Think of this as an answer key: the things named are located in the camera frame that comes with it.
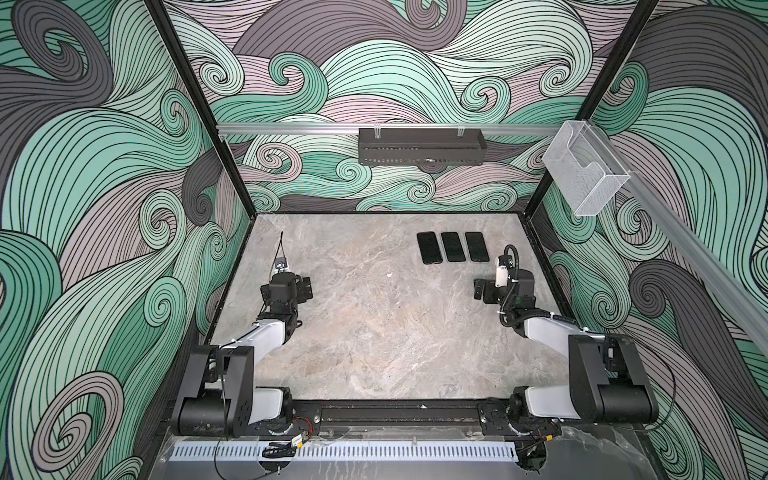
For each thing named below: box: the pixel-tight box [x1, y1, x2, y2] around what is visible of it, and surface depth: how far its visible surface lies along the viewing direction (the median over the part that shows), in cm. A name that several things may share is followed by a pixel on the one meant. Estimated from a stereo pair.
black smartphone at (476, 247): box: [465, 232, 490, 262], surface depth 112 cm
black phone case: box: [416, 231, 443, 265], surface depth 112 cm
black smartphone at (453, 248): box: [441, 232, 466, 262], surface depth 113 cm
